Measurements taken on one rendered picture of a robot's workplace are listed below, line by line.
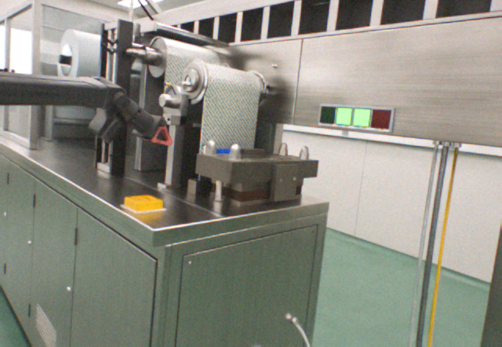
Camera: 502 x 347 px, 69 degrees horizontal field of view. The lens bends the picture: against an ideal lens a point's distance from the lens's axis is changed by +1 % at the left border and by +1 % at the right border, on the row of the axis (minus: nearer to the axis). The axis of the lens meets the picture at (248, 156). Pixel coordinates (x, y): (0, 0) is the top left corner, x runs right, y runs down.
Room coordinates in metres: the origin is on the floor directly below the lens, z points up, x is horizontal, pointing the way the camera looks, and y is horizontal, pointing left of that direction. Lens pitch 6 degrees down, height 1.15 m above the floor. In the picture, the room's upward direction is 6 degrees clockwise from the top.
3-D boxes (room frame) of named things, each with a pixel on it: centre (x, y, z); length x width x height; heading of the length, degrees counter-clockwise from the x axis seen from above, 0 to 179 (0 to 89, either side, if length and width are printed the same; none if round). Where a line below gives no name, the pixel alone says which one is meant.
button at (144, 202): (0.89, 0.25, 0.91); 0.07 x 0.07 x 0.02; 44
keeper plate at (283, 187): (1.10, -0.12, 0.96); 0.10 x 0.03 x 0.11; 134
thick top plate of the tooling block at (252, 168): (1.15, -0.04, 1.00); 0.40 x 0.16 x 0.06; 134
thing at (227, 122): (1.21, 0.07, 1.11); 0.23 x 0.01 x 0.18; 134
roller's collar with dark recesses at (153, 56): (1.33, 0.39, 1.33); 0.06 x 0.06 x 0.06; 44
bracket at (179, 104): (1.16, 0.25, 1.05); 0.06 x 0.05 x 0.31; 134
